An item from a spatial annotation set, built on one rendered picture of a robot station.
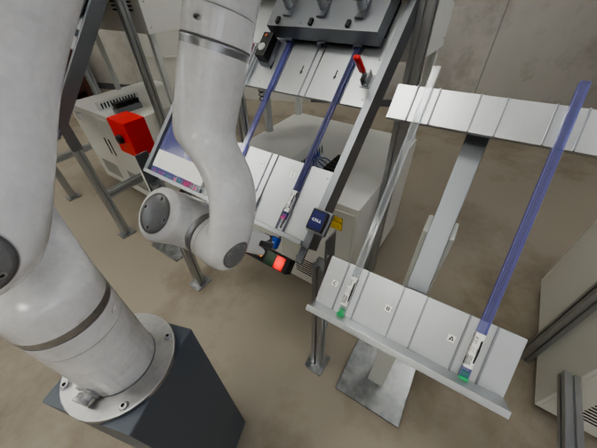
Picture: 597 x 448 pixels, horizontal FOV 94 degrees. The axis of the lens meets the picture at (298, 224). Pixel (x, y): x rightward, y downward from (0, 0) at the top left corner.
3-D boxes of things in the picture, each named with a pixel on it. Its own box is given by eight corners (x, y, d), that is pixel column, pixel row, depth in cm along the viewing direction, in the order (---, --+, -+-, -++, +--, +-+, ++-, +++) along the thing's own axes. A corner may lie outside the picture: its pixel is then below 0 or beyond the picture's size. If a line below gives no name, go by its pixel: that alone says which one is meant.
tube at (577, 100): (466, 379, 46) (467, 382, 44) (457, 373, 46) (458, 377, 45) (588, 85, 44) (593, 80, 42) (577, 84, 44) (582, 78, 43)
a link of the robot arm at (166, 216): (243, 220, 50) (210, 199, 54) (188, 202, 38) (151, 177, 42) (221, 260, 50) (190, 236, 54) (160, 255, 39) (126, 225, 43)
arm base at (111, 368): (130, 440, 43) (56, 403, 30) (35, 404, 47) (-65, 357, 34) (195, 326, 56) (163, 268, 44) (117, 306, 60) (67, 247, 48)
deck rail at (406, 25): (316, 251, 74) (307, 249, 68) (310, 248, 75) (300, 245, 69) (424, 5, 74) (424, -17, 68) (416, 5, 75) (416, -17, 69)
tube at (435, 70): (344, 316, 55) (343, 316, 54) (338, 312, 55) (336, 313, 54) (441, 69, 53) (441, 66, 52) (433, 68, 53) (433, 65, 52)
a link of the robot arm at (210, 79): (304, 71, 35) (252, 267, 47) (220, 49, 42) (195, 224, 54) (255, 48, 28) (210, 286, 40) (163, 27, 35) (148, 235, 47)
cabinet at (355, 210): (344, 309, 136) (358, 212, 94) (239, 252, 166) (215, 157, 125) (392, 232, 175) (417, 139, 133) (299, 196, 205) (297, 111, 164)
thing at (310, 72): (366, 117, 75) (362, 107, 70) (201, 83, 103) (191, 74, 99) (416, 4, 75) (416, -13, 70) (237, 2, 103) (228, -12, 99)
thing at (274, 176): (308, 243, 72) (303, 241, 70) (155, 172, 101) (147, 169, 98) (337, 176, 72) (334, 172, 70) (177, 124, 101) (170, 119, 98)
